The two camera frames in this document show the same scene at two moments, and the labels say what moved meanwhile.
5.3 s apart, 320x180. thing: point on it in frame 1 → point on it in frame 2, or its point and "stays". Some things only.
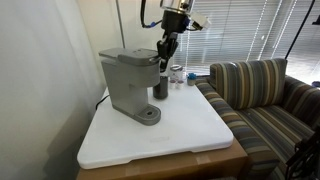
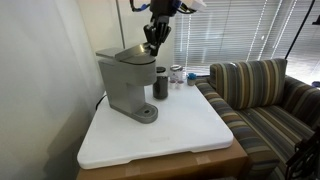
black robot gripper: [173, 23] → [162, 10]
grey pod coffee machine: [130, 72] stays
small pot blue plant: [191, 79] stays
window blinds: [252, 30] stays
